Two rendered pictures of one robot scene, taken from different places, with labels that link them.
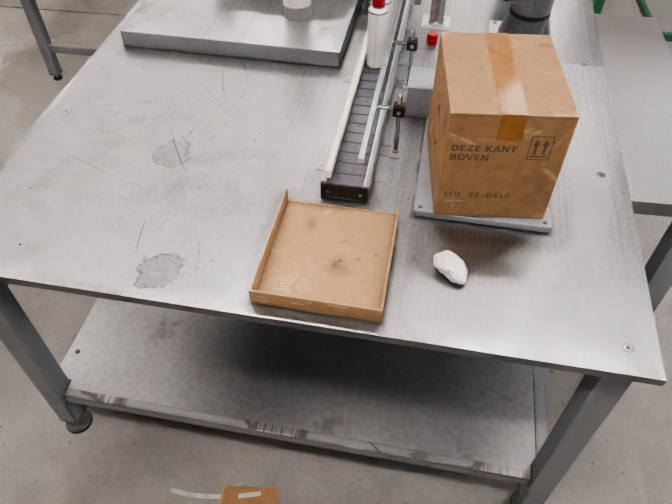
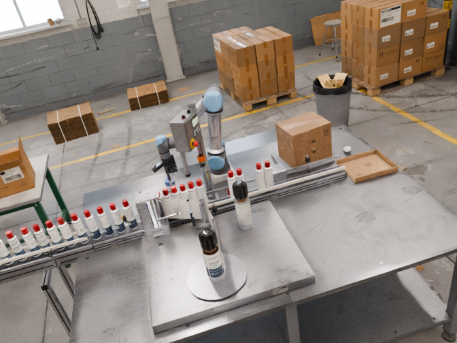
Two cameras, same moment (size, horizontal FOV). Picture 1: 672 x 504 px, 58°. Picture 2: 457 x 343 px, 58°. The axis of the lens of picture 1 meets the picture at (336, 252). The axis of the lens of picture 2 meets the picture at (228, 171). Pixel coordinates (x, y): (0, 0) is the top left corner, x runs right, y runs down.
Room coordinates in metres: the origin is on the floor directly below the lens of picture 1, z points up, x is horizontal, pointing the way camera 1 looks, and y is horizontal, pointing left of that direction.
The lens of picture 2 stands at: (2.45, 1.84, 2.39)
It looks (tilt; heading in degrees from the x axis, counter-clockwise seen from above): 32 degrees down; 251
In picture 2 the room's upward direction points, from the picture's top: 11 degrees counter-clockwise
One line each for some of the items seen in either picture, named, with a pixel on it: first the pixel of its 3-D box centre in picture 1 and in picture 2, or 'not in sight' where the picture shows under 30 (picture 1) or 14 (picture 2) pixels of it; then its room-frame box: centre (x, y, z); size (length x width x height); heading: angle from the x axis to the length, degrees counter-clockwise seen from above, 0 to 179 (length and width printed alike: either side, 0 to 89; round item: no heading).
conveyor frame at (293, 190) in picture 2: (389, 17); (223, 205); (1.82, -0.17, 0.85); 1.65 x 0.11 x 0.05; 169
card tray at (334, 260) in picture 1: (329, 249); (366, 165); (0.84, 0.01, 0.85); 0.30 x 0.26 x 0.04; 169
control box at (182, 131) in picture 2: not in sight; (186, 131); (1.91, -0.27, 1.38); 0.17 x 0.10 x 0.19; 44
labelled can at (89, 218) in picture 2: not in sight; (92, 224); (2.60, -0.32, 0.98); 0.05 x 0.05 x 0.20
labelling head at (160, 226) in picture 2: not in sight; (152, 212); (2.25, -0.16, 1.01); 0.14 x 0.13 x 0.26; 169
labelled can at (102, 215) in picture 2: not in sight; (104, 221); (2.52, -0.30, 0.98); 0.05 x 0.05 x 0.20
